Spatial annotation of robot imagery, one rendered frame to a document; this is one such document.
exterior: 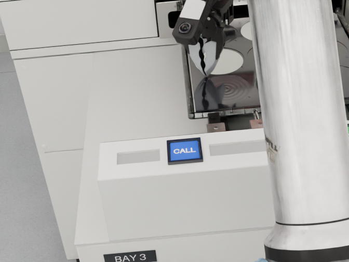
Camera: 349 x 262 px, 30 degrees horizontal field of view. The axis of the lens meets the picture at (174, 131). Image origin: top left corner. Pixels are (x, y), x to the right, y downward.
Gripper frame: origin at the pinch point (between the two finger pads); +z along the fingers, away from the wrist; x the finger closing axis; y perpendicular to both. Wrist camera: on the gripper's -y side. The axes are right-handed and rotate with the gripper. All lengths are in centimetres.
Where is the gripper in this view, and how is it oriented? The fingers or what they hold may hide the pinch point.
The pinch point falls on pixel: (204, 71)
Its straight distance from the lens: 131.6
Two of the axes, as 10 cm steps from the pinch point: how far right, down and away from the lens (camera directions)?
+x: -8.9, -2.3, 4.1
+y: 4.6, -5.8, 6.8
